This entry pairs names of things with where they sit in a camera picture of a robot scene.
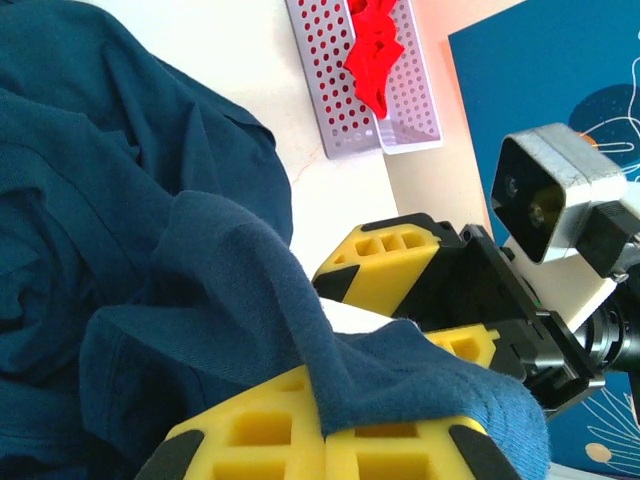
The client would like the lavender perforated plastic basket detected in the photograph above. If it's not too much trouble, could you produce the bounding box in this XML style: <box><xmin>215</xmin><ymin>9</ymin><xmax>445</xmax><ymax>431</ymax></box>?
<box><xmin>284</xmin><ymin>0</ymin><xmax>445</xmax><ymax>160</ymax></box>

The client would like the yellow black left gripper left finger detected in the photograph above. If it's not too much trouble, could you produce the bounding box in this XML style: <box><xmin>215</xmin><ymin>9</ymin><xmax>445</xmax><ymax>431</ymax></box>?
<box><xmin>134</xmin><ymin>364</ymin><xmax>329</xmax><ymax>480</ymax></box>

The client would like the right wrist camera with white mount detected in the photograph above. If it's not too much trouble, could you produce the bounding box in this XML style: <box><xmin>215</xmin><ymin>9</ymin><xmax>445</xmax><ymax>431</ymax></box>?
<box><xmin>489</xmin><ymin>122</ymin><xmax>640</xmax><ymax>326</ymax></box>

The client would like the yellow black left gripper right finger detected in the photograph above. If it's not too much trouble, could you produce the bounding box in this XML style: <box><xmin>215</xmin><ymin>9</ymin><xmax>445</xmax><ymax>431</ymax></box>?
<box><xmin>324</xmin><ymin>416</ymin><xmax>524</xmax><ymax>480</ymax></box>

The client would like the navy blue t-shirt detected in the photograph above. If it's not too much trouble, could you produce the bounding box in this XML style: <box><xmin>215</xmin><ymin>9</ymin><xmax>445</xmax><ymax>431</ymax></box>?
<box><xmin>0</xmin><ymin>0</ymin><xmax>554</xmax><ymax>480</ymax></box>

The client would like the red crumpled t-shirt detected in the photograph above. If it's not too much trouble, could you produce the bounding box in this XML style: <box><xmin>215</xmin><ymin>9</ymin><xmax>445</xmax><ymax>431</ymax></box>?
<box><xmin>343</xmin><ymin>0</ymin><xmax>405</xmax><ymax>120</ymax></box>

